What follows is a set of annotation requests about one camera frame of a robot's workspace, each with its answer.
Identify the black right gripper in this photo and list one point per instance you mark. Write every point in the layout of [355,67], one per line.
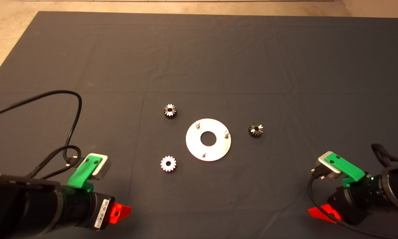
[355,202]

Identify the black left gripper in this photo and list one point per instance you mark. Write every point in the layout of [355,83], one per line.
[86,209]

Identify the small steel planetary gear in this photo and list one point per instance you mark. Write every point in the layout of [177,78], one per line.
[166,113]
[163,164]
[252,132]

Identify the round metal carrier plate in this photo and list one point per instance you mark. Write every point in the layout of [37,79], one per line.
[195,146]

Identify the dark grey table cloth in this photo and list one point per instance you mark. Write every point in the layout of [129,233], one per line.
[219,59]

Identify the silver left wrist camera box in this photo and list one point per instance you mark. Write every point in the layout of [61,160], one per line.
[103,170]

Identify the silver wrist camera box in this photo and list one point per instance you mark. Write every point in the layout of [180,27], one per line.
[322,162]
[103,170]

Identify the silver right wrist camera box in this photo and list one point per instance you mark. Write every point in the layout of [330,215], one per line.
[322,162]

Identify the green right camera mount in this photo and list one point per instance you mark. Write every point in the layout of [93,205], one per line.
[347,169]

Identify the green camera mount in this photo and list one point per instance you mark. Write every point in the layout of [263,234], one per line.
[81,174]
[347,169]

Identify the green left camera mount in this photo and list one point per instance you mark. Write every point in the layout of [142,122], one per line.
[81,174]

